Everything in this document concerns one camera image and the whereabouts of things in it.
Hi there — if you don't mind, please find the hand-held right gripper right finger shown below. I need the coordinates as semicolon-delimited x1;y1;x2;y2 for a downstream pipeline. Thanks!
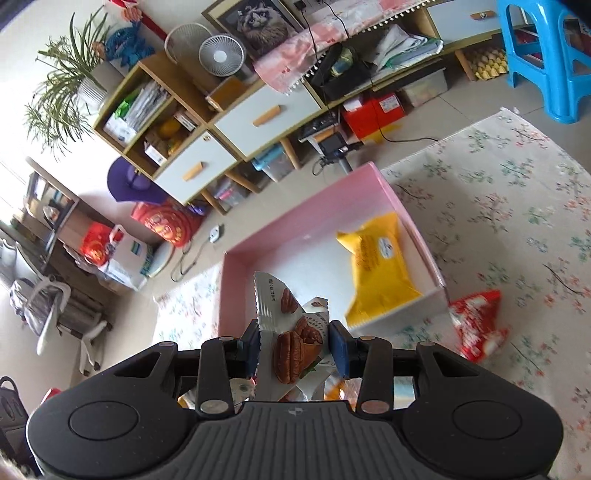
329;320;481;415

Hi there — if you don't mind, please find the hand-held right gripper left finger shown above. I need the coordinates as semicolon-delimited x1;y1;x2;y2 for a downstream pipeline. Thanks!
111;320;262;419

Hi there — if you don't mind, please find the silver pecan print snack packet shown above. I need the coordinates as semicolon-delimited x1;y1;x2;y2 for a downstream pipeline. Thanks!
253;271;352;402

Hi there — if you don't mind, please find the yellow snack packet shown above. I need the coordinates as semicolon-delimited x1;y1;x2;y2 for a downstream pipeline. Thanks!
335;212;423;329

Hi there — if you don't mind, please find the pink cardboard box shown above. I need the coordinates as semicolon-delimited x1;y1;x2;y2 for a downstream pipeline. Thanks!
217;161;451;352

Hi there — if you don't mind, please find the red snack packet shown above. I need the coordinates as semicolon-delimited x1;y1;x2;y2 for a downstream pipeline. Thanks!
448;290;511;363

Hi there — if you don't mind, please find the white round scale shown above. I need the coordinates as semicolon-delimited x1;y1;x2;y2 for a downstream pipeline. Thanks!
145;244;172;280

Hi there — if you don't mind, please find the white shopping bag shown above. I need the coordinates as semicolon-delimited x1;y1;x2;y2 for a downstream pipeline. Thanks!
95;224;155;291

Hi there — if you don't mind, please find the red printed gift bag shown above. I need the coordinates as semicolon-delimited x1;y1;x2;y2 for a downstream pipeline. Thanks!
131;200;204;248

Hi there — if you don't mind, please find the clear storage box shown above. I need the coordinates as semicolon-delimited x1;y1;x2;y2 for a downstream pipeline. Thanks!
210;178;250;209

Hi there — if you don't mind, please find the red paper bag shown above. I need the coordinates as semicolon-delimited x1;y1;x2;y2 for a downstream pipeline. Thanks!
79;222;116;267

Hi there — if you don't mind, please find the clear box with blue lid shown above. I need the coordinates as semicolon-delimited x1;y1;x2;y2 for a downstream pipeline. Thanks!
252;144;296;183

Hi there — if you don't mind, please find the tall wooden shelf cabinet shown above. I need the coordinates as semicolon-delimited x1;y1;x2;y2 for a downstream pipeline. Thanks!
92;59;241;207

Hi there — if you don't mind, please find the purple fabric toy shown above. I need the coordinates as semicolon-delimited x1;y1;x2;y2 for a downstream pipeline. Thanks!
107;156;170;205

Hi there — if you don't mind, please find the white office chair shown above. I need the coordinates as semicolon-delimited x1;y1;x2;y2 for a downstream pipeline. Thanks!
9;274;114;376

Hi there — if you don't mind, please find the floral patterned mat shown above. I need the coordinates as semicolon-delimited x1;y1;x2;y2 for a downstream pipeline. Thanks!
152;108;591;480

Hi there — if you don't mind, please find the wooden drawer cabinet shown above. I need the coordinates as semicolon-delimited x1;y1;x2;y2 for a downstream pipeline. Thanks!
203;76;324;195

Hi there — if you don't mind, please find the black electronics tray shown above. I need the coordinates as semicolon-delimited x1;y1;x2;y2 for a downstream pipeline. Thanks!
298;112;341;140

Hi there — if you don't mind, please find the dark wooden desk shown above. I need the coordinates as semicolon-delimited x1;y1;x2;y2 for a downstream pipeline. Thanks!
0;156;114;308

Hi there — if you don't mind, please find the red cardboard box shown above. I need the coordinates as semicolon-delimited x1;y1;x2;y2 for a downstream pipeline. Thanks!
342;92;407;141

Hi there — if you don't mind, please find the stack of documents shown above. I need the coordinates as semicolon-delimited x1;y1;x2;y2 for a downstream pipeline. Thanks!
124;82;175;132

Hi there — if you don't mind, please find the black storage box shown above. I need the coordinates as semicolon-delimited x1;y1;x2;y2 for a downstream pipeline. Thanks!
307;44;376;103

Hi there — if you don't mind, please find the clear plastic storage bin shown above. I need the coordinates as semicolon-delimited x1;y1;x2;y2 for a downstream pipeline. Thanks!
399;69;450;108

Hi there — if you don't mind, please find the white desk fan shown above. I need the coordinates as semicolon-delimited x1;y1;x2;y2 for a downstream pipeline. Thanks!
198;33;247;78

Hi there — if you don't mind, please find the pink table cloth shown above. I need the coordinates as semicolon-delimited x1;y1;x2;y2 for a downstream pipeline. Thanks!
254;0;428;96

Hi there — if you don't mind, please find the potted green plant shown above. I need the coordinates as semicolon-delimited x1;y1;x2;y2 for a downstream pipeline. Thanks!
23;7;122;153

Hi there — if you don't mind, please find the white round mesh fan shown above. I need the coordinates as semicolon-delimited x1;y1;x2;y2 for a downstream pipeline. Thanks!
165;23;213;65

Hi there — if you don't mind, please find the yellow egg tray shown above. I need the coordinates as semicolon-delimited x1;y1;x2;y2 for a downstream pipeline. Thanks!
464;46;509;82

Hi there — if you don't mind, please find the framed cat picture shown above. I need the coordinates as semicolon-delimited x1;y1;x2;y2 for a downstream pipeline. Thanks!
202;0;308;61

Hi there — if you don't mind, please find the blue fish ornament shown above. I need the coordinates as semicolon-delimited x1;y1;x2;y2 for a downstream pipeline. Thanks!
104;18;156;70

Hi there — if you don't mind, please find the low wooden cabinet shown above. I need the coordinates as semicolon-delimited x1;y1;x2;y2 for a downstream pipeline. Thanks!
300;0;529;109

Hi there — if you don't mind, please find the blue plastic stool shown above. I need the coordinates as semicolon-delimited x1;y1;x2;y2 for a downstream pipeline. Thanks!
496;0;591;124

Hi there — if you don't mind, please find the black cable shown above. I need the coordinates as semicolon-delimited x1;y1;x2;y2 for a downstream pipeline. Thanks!
171;239;209;283

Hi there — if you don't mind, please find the black camera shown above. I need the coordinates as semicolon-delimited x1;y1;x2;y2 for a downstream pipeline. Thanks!
313;131;365;177

